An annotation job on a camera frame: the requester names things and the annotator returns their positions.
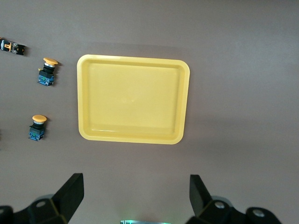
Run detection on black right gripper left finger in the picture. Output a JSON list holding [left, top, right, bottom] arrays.
[[14, 173, 85, 224]]

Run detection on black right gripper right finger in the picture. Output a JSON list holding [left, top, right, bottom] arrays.
[[188, 174, 243, 224]]

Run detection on yellow rectangular plastic tray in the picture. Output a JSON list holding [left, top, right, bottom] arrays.
[[76, 54, 191, 145]]

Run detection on yellow mushroom push button switch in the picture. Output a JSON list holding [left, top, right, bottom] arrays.
[[36, 57, 59, 87], [28, 114, 47, 141]]

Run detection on black orange switch block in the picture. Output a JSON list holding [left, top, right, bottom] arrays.
[[0, 37, 26, 56]]

